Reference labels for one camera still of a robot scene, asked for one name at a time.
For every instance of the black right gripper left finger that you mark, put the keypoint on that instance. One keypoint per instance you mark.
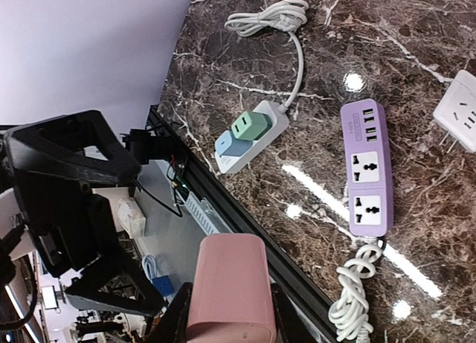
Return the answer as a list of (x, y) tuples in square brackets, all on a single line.
[(172, 326)]

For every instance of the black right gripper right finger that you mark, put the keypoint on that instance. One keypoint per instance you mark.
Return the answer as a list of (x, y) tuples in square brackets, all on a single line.
[(290, 326)]

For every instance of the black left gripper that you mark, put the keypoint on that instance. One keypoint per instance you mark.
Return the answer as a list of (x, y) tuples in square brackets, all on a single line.
[(54, 164)]

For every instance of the pink plug adapter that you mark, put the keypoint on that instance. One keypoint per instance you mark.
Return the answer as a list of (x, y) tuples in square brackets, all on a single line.
[(231, 298)]

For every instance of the blue plug adapter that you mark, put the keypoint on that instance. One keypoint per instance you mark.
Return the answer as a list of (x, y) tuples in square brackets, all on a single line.
[(232, 151)]

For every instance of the white power strip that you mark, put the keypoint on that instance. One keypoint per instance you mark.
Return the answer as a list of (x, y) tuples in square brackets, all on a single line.
[(280, 122)]

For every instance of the green plug adapter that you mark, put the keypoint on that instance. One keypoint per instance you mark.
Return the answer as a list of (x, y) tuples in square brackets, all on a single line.
[(251, 126)]

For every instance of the purple power strip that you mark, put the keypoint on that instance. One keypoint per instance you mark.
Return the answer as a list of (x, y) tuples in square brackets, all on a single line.
[(369, 169)]

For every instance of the white cube socket adapter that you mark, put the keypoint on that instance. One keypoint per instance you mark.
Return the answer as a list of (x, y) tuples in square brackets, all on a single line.
[(455, 113)]

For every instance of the white slotted cable duct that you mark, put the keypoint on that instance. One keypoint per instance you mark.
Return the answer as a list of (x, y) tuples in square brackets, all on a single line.
[(202, 214)]

